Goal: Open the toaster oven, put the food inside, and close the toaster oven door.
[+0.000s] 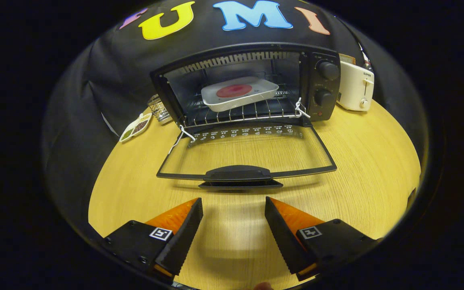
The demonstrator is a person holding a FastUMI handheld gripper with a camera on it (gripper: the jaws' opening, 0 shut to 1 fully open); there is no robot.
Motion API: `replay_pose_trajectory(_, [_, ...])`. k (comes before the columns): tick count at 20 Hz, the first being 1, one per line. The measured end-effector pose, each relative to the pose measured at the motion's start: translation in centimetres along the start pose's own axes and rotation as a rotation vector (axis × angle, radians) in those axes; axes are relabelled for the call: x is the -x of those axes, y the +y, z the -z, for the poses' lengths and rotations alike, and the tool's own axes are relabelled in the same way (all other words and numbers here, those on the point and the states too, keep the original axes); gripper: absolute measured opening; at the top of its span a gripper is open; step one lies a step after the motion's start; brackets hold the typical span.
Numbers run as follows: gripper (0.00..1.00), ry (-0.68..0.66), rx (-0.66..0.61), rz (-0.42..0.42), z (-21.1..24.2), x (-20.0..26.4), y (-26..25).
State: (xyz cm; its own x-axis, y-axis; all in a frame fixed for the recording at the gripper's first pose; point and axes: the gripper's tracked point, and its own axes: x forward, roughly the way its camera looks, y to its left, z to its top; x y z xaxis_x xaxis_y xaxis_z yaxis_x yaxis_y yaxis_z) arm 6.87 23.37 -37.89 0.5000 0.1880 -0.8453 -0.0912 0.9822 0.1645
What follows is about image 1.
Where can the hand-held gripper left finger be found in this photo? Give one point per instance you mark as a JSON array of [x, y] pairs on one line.
[[181, 237]]

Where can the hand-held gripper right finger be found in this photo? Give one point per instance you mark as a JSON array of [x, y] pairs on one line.
[[282, 235]]

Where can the white square plate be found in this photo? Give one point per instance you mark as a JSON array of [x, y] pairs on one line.
[[232, 102]]

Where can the pink ham slice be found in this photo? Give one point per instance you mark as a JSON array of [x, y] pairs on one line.
[[234, 91]]

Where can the black toaster oven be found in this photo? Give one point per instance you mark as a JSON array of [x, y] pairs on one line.
[[324, 84]]

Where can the white pop-up toaster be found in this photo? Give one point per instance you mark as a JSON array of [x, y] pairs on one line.
[[355, 88]]

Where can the white divided dish of beans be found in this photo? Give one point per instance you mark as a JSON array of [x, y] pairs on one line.
[[135, 128]]

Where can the black backdrop cloth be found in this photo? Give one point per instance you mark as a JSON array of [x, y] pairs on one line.
[[107, 80]]

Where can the brown bread slice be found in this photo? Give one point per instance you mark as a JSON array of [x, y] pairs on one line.
[[346, 59]]

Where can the clear plastic water bottle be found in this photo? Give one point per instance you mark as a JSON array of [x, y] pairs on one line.
[[366, 60]]

